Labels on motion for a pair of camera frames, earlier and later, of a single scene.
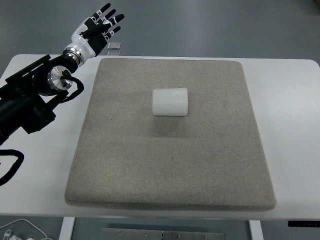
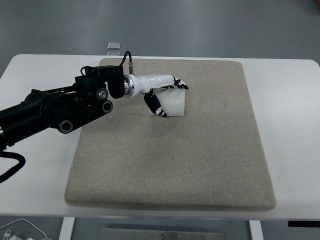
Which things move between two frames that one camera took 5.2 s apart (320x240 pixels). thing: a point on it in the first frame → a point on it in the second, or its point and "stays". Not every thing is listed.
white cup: x=172 y=102 stays
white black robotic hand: x=90 y=37 → x=134 y=84
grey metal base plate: x=124 y=234 stays
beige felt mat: x=211 y=158 stays
